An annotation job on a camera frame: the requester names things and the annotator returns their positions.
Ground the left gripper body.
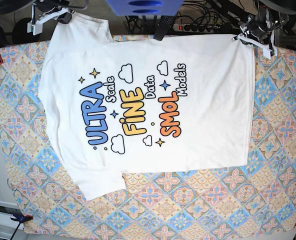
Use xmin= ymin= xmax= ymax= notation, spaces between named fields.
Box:
xmin=247 ymin=14 xmax=276 ymax=40

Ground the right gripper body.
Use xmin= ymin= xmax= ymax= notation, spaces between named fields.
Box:
xmin=33 ymin=0 xmax=68 ymax=13

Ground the white printed T-shirt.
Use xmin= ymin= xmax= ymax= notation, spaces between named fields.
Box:
xmin=38 ymin=13 xmax=255 ymax=200

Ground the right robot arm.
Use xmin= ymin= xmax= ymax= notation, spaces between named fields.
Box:
xmin=0 ymin=0 xmax=79 ymax=25

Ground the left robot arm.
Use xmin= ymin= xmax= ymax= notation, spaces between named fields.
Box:
xmin=233 ymin=0 xmax=296 ymax=50

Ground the black round stand base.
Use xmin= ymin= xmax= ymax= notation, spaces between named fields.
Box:
xmin=11 ymin=17 xmax=41 ymax=45

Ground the white power strip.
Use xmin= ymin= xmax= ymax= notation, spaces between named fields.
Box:
xmin=172 ymin=23 xmax=221 ymax=34

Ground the patterned tile tablecloth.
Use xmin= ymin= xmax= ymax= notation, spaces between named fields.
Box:
xmin=0 ymin=41 xmax=296 ymax=240

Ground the blue orange clamp bottom left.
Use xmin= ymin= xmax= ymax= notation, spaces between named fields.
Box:
xmin=0 ymin=214 xmax=33 ymax=240

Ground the white cabinet box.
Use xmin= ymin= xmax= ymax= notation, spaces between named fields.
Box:
xmin=0 ymin=201 xmax=21 ymax=240

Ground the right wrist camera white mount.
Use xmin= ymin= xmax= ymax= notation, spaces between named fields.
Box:
xmin=27 ymin=4 xmax=75 ymax=36

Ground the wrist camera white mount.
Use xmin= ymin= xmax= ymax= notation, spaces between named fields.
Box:
xmin=27 ymin=4 xmax=75 ymax=36
xmin=239 ymin=23 xmax=278 ymax=60

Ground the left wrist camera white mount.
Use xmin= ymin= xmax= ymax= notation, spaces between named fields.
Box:
xmin=239 ymin=23 xmax=278 ymax=60

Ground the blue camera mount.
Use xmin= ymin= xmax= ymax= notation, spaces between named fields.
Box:
xmin=106 ymin=0 xmax=184 ymax=16

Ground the black remote-like bracket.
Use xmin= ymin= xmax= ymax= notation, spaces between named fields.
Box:
xmin=153 ymin=15 xmax=175 ymax=41

